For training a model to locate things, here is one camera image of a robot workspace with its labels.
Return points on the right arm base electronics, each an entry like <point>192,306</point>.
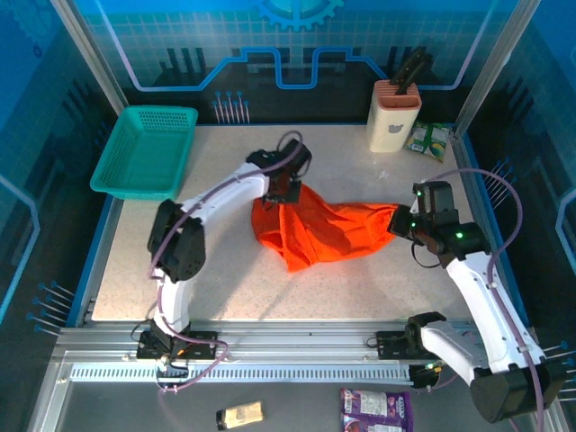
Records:
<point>425,373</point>

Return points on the teal plastic basket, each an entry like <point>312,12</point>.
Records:
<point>144,148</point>

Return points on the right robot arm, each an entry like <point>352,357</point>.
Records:
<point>486,306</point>

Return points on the green snack packet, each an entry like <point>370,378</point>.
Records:
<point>427,139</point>

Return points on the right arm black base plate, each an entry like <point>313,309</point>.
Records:
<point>389,344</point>

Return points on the orange t-shirt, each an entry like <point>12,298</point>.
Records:
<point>324,229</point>

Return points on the beige packet with black cap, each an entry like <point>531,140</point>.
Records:
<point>240,415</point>

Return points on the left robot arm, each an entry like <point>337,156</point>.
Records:
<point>225,193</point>

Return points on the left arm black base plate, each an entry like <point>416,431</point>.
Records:
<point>204,346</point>

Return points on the blue table border trim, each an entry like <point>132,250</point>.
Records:
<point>87,274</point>

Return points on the purple snack packet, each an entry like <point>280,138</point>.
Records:
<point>373,407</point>

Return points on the aluminium frame rail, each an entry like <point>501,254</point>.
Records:
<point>292,342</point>

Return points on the aluminium frame post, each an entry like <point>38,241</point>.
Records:
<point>90,54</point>
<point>490,76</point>

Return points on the cream knife block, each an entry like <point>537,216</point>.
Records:
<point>391,130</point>

